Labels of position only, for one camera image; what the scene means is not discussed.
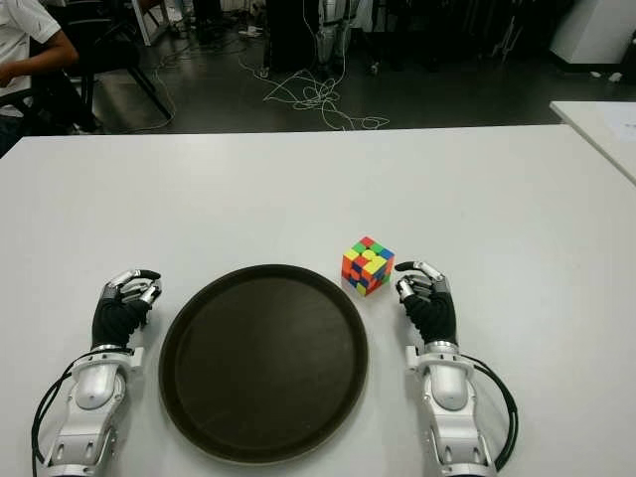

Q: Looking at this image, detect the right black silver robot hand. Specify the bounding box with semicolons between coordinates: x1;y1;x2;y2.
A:
394;259;458;347

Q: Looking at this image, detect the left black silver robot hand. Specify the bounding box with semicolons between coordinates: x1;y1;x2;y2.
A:
90;268;163;349

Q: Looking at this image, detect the multicoloured Rubik's cube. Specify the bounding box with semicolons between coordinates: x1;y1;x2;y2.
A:
341;235;397;298

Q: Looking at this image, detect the round dark brown plate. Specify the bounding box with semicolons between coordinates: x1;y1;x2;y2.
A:
158;263;370;465

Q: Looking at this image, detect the black armchair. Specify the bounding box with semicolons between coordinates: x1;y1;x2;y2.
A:
0;34;98;136

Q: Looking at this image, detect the white side table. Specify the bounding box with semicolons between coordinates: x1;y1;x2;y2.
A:
549;99;636;188

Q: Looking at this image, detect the black chair with splayed legs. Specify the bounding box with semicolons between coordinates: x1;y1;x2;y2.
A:
64;0;173;134

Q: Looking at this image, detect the seated person in white shirt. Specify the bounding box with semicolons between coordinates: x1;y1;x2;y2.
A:
0;0;80;155

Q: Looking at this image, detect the black cabinet on casters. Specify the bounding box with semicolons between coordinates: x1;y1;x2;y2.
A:
265;0;319;76

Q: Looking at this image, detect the white cabinet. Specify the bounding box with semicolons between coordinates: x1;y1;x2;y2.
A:
548;0;636;65

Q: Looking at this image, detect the right arm black cable bundle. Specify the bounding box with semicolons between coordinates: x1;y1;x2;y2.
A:
459;353;520;471

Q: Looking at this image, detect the arm black cable bundle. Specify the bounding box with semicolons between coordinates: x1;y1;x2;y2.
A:
459;353;520;471
30;352;95;468

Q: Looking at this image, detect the left arm black cable bundle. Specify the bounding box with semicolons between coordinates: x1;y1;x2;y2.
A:
30;352;95;468

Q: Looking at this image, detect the tangled white floor cable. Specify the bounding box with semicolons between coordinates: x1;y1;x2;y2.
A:
237;47;392;133

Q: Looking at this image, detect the white table frame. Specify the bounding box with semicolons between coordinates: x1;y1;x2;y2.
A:
133;0;185;47

